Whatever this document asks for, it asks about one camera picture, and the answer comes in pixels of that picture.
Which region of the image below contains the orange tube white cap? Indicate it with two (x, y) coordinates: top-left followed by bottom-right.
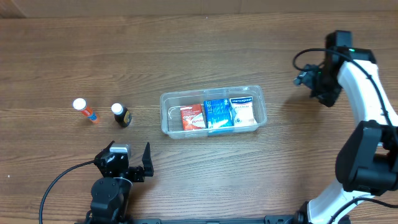
(72, 98), (100, 124)

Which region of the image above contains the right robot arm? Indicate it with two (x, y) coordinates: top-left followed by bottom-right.
(282, 30), (397, 223)

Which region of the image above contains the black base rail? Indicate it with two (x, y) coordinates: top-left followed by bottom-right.
(124, 215), (294, 224)

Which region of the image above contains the white Hansaplast plaster box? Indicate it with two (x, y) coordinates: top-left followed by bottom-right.
(229, 96), (257, 126)

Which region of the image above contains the clear plastic container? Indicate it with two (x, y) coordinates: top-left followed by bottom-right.
(160, 85), (267, 139)

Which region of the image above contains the blue VapoDrops lozenge box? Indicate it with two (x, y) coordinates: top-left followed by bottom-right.
(204, 98), (233, 129)

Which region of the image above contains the red medicine box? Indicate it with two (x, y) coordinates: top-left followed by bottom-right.
(180, 104), (206, 131)

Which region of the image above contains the dark bottle white cap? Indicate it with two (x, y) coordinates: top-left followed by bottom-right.
(111, 103), (132, 128)

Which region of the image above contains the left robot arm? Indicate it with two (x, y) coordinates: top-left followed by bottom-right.
(86, 141), (154, 223)

